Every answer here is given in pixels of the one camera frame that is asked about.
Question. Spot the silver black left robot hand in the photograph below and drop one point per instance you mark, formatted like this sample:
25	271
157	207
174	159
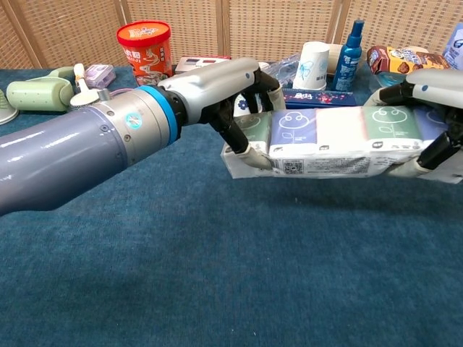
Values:
213	86

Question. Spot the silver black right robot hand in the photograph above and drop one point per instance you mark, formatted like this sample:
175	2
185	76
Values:
434	88

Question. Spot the long pocket tissue multipack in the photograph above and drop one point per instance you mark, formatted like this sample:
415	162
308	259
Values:
336	124

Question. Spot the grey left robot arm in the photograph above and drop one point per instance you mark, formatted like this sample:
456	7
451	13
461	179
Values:
72	152

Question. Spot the blue white wipes pack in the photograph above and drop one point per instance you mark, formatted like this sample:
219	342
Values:
455	47

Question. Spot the white box red blue print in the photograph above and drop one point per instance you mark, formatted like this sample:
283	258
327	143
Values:
197	64

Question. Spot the paper cup blue flower print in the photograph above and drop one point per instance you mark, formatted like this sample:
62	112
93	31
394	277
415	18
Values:
242	106

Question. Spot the brown cookie box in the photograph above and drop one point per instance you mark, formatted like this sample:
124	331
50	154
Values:
408	59

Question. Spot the woven bamboo folding screen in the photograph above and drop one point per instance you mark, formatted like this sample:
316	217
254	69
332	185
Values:
231	25

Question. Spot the clear plastic water bottle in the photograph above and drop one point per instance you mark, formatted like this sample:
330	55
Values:
285	72

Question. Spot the red instant noodle cup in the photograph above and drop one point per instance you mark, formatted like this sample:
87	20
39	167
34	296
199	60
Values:
146	50

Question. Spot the blue spray bottle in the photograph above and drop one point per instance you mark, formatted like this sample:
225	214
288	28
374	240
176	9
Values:
348	58

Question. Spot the paper cup blue butterfly print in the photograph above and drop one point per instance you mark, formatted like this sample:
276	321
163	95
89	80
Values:
311	67

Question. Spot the beige bowl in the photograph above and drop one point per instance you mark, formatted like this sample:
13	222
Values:
334	58

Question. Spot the dark blue long box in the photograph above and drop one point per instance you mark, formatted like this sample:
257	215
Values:
318	98

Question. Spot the small purple box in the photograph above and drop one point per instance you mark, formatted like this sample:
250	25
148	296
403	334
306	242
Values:
99	75

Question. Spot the white dish brush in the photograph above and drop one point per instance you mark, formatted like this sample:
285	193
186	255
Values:
85	94

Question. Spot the blue carpet table cloth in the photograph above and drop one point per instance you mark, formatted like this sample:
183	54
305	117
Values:
217	260

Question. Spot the green lint roller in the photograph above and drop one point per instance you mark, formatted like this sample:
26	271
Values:
40	94

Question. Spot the green print paper cup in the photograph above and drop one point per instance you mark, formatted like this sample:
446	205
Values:
5	110

